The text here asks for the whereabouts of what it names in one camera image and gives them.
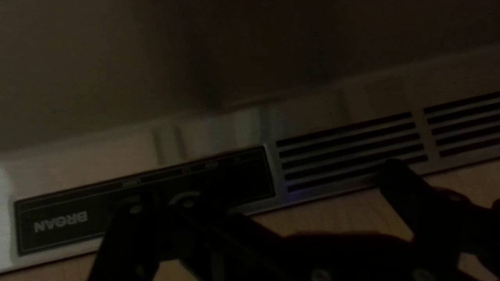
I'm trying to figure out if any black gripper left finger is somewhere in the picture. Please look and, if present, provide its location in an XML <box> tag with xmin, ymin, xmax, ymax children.
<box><xmin>87</xmin><ymin>162</ymin><xmax>340</xmax><ymax>281</ymax></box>

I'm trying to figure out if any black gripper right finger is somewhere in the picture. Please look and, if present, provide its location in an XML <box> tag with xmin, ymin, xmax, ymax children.
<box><xmin>376</xmin><ymin>157</ymin><xmax>500</xmax><ymax>281</ymax></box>

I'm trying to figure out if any black hood control panel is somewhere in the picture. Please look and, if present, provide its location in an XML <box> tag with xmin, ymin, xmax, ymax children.
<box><xmin>14</xmin><ymin>145</ymin><xmax>278</xmax><ymax>256</ymax></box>

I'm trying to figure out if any wooden upper cabinet door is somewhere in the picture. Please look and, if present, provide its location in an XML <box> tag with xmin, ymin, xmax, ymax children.
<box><xmin>0</xmin><ymin>157</ymin><xmax>500</xmax><ymax>281</ymax></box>

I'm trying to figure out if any stainless steel range hood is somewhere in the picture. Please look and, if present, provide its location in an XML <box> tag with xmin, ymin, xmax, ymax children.
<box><xmin>0</xmin><ymin>0</ymin><xmax>500</xmax><ymax>274</ymax></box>

